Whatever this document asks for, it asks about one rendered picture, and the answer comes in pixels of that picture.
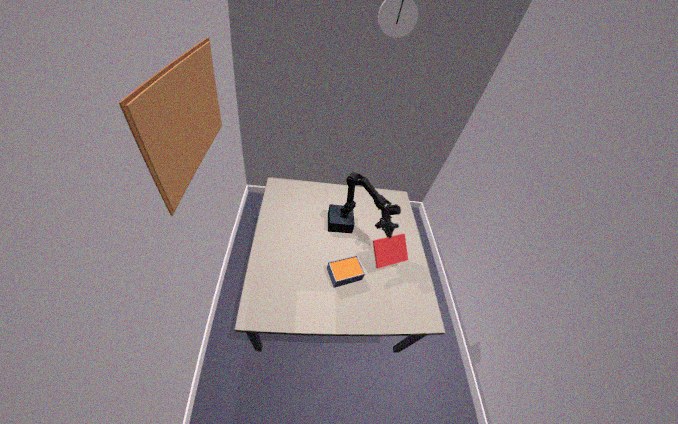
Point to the red lid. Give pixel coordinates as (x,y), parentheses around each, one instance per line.
(390,251)

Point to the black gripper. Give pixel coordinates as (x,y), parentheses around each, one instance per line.
(389,227)

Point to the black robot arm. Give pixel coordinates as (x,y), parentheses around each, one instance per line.
(379,200)

